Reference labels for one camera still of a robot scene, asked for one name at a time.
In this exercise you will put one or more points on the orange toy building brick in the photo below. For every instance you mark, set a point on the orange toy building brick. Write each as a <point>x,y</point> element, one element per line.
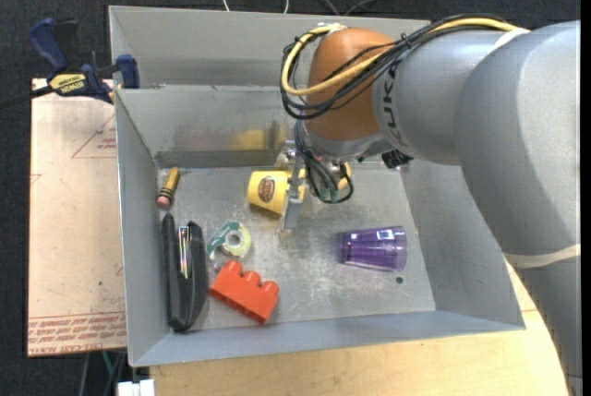
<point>244,291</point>

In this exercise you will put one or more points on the black soft case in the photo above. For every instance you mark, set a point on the black soft case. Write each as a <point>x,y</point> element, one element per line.
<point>198,292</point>

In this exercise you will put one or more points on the green clear tape dispenser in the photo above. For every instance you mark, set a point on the green clear tape dispenser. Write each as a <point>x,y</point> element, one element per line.
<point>233,241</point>

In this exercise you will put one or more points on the brass pencil-shaped pink eraser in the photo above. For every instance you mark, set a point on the brass pencil-shaped pink eraser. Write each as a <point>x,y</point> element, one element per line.
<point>168,188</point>

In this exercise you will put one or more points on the clear purple plastic cup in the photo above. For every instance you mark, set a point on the clear purple plastic cup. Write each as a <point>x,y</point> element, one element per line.
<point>375,248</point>

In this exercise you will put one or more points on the yellow printed cup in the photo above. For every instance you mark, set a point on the yellow printed cup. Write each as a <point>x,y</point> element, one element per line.
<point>268,191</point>

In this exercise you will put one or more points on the brown cardboard board, red print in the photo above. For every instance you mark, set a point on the brown cardboard board, red print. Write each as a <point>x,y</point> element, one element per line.
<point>74,223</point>

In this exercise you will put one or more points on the grey metal bin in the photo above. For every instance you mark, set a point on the grey metal bin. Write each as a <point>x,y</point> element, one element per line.
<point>318,255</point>

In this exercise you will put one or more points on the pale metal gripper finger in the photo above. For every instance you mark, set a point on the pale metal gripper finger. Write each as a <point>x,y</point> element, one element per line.
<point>291,213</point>

